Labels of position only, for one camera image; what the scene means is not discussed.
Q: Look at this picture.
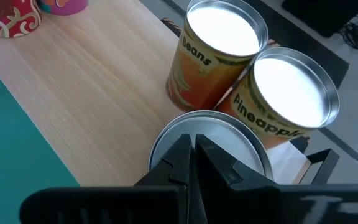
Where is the plain black floor mat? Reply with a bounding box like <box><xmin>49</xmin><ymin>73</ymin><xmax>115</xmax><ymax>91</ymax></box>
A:
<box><xmin>281</xmin><ymin>0</ymin><xmax>358</xmax><ymax>38</ymax></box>

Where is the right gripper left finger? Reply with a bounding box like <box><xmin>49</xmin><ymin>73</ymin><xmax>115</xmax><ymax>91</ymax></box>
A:
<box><xmin>134</xmin><ymin>133</ymin><xmax>196</xmax><ymax>187</ymax></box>

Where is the green can with red swirls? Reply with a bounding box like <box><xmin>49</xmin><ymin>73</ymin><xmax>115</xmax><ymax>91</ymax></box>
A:
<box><xmin>0</xmin><ymin>0</ymin><xmax>42</xmax><ymax>39</ymax></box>

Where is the wooden shelf with black frame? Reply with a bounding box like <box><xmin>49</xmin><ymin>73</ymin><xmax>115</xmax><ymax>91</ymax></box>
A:
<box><xmin>0</xmin><ymin>0</ymin><xmax>341</xmax><ymax>187</ymax></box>

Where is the orange corn label can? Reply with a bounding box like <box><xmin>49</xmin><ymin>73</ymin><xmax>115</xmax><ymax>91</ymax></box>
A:
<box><xmin>147</xmin><ymin>110</ymin><xmax>275</xmax><ymax>187</ymax></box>

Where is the orange green beans can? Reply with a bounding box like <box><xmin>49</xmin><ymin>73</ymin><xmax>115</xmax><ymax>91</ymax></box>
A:
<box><xmin>165</xmin><ymin>0</ymin><xmax>269</xmax><ymax>113</ymax></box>

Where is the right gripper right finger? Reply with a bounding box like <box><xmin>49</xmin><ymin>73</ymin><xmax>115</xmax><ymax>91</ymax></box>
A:
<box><xmin>195</xmin><ymin>134</ymin><xmax>280</xmax><ymax>224</ymax></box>

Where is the teal pink chicken soup can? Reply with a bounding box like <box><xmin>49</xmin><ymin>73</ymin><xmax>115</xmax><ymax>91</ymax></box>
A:
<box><xmin>37</xmin><ymin>0</ymin><xmax>90</xmax><ymax>16</ymax></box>

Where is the tall orange pineapple can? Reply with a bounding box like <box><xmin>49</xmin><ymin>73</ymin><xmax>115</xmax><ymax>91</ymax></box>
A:
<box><xmin>214</xmin><ymin>46</ymin><xmax>341</xmax><ymax>150</ymax></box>

